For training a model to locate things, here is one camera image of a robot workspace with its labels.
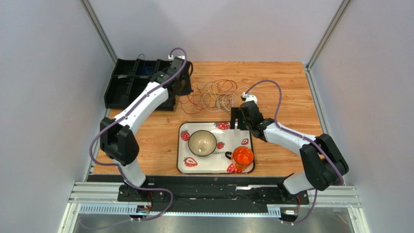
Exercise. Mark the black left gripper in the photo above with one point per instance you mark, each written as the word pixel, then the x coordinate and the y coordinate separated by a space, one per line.
pixel 187 90

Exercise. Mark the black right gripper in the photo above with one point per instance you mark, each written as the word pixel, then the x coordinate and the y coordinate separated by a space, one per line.
pixel 239 115

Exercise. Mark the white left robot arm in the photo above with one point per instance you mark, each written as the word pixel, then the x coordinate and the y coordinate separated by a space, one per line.
pixel 117 135

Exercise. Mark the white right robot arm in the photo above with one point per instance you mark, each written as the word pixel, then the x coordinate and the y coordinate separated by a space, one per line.
pixel 321 159

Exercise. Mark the strawberry print white tray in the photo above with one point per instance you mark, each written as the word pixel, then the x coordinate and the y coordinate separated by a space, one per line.
pixel 219 162

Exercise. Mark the orange translucent mug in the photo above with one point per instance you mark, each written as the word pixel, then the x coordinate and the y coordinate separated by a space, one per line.
pixel 241 159

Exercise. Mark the black compartment storage bin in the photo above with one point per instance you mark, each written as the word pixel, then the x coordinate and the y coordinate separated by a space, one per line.
pixel 129 79

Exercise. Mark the beige ceramic bowl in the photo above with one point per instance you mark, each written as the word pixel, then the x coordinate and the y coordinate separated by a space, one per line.
pixel 202 143

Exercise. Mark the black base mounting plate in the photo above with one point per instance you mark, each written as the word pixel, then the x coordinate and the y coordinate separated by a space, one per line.
pixel 210 194

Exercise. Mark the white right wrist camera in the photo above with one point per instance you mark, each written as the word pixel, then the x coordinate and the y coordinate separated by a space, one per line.
pixel 246 97

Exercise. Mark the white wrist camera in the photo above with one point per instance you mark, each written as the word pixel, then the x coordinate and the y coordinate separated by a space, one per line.
pixel 246 97
pixel 172 57

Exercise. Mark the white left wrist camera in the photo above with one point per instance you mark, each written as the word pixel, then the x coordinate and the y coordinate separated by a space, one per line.
pixel 172 57

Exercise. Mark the aluminium frame rail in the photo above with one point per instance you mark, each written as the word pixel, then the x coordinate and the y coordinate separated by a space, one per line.
pixel 93 206

